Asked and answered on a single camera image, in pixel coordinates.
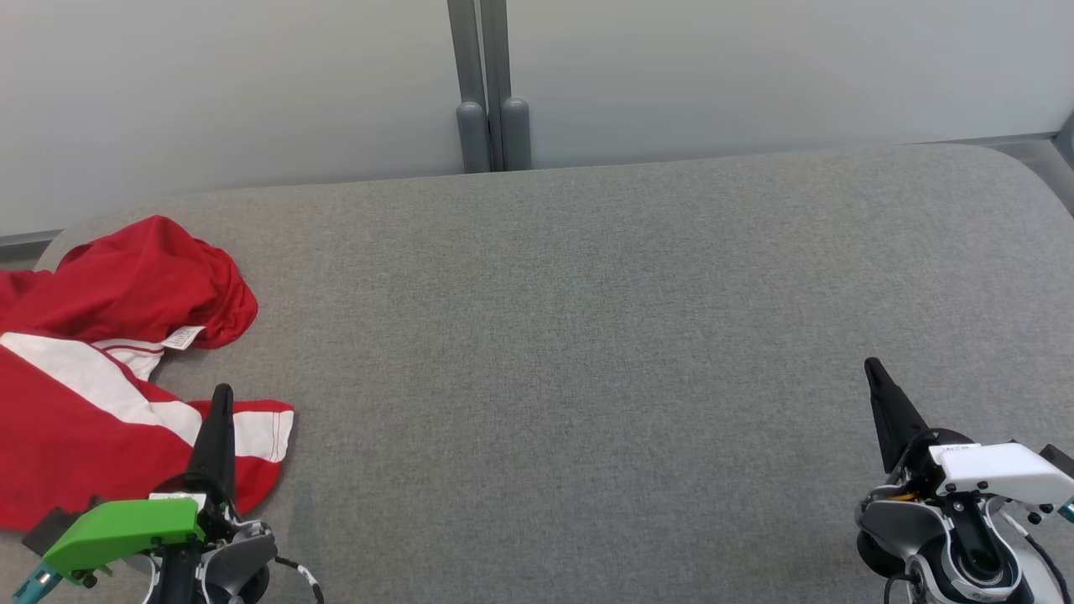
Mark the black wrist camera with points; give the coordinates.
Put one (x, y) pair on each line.
(1059, 460)
(46, 528)

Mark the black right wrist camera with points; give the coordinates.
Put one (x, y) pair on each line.
(1059, 460)

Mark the red shorts with white stripe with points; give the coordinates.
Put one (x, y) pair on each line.
(59, 453)

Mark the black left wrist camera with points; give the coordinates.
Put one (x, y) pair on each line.
(46, 528)

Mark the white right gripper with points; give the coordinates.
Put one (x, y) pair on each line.
(998, 470)

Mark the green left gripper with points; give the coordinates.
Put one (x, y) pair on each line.
(117, 528)

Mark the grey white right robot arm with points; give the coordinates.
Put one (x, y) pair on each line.
(894, 524)

